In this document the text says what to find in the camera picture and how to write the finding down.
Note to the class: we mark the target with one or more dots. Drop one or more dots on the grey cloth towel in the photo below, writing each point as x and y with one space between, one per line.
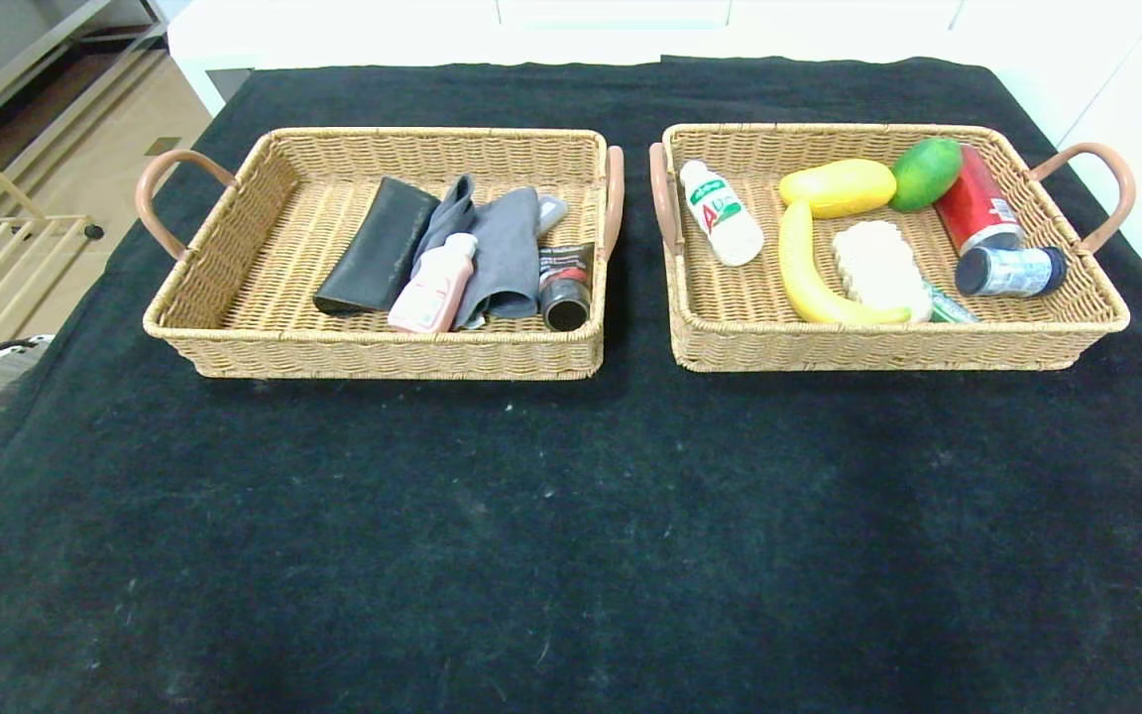
507 248

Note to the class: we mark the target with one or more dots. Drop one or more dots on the pink bottle with white cap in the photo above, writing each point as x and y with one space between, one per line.
432 290

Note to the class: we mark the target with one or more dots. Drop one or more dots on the white milk bottle green label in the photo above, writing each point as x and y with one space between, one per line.
725 220

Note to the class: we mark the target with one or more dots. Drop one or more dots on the black leather case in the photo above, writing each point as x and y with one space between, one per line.
378 248

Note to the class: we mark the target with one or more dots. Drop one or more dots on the yellow toy banana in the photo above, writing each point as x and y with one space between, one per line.
799 260

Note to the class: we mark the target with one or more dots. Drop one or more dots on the ridged toy bread loaf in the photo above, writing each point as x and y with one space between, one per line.
878 270

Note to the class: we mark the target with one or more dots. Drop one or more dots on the black tube with red label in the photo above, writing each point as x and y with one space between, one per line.
564 285

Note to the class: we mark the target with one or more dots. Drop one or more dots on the translucent grey flat tube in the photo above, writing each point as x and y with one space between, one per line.
553 211

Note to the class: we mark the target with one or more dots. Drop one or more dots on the black tablecloth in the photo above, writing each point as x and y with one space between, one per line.
531 516

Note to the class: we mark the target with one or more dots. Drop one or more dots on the yellow toy mango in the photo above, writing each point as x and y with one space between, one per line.
839 188

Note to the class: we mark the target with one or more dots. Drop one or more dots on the green gum pack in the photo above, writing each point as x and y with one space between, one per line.
953 309

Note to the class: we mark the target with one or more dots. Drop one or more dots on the green toy fruit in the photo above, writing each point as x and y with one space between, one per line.
926 174

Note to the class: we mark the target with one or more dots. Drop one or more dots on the red drink can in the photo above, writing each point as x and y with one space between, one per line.
975 208

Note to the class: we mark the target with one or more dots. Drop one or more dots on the grey metal shelf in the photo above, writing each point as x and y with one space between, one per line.
36 59

